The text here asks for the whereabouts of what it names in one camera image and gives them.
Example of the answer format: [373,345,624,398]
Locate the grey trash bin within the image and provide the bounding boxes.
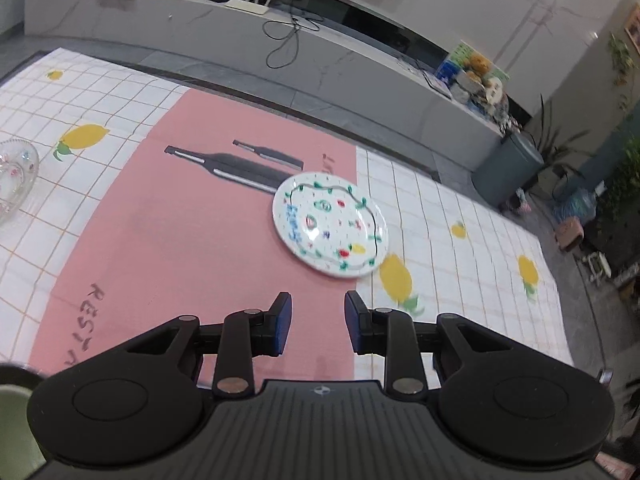
[472,129,545,209]

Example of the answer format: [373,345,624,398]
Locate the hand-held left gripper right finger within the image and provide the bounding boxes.
[344,289,507,395]

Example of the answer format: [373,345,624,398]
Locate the tall potted plant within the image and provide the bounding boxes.
[524,94,601,201]

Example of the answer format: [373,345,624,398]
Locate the clear glass plate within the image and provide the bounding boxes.
[0,138,41,226]

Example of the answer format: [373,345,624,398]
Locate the green picture card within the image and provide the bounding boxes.
[434,42,511,91]

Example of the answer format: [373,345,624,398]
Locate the hanging vine plant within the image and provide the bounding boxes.
[607,34,636,111]

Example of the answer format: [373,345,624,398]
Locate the framed wall picture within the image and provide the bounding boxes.
[624,4,640,54]

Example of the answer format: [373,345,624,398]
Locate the lemon print checked tablecloth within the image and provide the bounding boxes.
[0,47,576,401]

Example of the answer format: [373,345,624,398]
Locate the white round fan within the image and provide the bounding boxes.
[482,77,506,104]

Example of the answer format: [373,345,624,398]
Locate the grey marble television cabinet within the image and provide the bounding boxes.
[23,0,506,171]

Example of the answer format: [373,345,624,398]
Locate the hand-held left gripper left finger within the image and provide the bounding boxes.
[120,291,293,400]

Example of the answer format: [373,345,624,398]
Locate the white small stool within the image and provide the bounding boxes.
[584,252,612,286]

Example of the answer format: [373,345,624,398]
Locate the blue water bottle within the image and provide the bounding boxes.
[552,184,609,226]

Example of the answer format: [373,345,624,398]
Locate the black cable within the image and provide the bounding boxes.
[263,12,326,69]

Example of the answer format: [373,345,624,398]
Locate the brown teddy bear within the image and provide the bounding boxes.
[465,53,494,77]

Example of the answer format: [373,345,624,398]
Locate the white painted plate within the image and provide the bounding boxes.
[271,171,391,280]

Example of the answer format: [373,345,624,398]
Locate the pink small heater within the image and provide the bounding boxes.
[557,219,584,251]

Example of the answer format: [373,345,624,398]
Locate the white wrapped pot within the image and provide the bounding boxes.
[452,72,484,101]

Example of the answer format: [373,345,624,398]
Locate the purple notebook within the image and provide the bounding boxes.
[422,67,454,99]

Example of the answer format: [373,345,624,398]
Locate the green bowl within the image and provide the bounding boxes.
[0,383,44,478]

